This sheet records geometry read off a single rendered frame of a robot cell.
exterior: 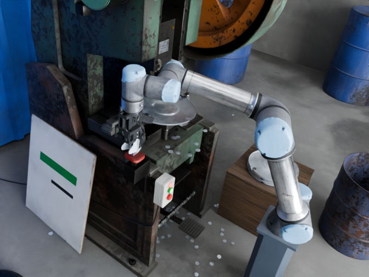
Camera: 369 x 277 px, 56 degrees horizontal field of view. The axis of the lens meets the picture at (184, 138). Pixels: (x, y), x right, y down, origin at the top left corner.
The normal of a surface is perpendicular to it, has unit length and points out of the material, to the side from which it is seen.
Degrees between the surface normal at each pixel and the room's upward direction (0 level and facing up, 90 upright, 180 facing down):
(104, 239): 0
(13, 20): 90
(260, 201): 90
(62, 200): 78
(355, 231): 92
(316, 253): 0
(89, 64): 90
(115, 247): 0
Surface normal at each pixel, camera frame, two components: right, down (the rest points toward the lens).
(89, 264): 0.11, -0.82
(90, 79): 0.82, 0.40
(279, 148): -0.24, 0.42
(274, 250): -0.51, 0.43
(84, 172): -0.58, 0.21
